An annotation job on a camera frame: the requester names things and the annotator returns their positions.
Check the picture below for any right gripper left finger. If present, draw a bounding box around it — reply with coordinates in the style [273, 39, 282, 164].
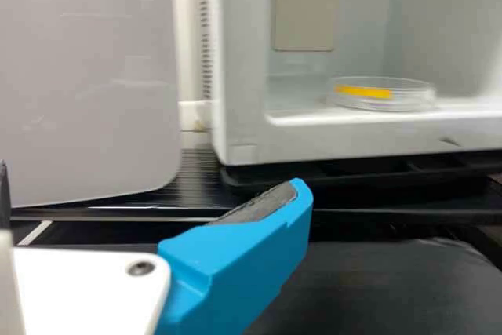
[0, 159, 12, 231]

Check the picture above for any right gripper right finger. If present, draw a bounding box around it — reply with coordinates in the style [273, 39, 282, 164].
[156, 177, 314, 335]

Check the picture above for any white incubator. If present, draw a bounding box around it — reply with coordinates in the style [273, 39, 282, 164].
[170, 0, 502, 167]

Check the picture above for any petri dish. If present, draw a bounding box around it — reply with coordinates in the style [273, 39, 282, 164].
[324, 75, 437, 113]

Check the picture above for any black platform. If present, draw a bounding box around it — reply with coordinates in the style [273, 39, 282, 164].
[10, 147, 502, 230]
[218, 152, 502, 199]

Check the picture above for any white box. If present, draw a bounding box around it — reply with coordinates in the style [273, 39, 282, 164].
[0, 0, 184, 209]

